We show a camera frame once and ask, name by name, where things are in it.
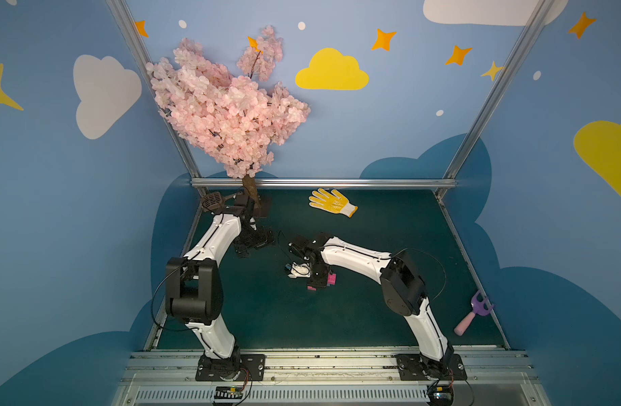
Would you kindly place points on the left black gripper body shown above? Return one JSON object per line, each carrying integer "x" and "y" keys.
{"x": 254, "y": 238}

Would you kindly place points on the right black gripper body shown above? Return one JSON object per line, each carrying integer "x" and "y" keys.
{"x": 315, "y": 269}

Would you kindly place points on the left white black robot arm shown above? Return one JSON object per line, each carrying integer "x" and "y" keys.
{"x": 194, "y": 295}

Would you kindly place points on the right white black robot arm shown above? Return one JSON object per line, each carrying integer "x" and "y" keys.
{"x": 403, "y": 289}

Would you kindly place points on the brown toy shovel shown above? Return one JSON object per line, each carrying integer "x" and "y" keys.
{"x": 213, "y": 202}

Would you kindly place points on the yellow work glove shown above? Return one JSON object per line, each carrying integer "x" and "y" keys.
{"x": 332, "y": 201}

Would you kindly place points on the pink cherry blossom tree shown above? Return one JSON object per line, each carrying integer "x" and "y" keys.
{"x": 231, "y": 118}

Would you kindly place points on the left circuit board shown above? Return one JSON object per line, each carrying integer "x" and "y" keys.
{"x": 227, "y": 395}

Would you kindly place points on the circuit board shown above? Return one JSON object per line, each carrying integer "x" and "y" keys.
{"x": 440, "y": 396}
{"x": 227, "y": 395}

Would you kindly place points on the pink purple toy rake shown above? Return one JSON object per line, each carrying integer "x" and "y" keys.
{"x": 481, "y": 306}

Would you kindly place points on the right circuit board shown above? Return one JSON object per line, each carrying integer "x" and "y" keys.
{"x": 440, "y": 396}

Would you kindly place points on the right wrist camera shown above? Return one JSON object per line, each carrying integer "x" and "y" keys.
{"x": 295, "y": 270}

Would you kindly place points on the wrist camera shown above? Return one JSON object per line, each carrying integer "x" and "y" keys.
{"x": 295, "y": 270}
{"x": 244, "y": 205}

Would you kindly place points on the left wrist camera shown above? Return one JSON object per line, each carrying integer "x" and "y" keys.
{"x": 244, "y": 205}

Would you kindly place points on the aluminium frame rear bar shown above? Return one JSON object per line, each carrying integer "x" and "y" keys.
{"x": 355, "y": 183}

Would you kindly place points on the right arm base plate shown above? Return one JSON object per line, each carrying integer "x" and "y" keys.
{"x": 417, "y": 367}

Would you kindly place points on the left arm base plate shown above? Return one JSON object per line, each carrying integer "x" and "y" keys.
{"x": 252, "y": 366}

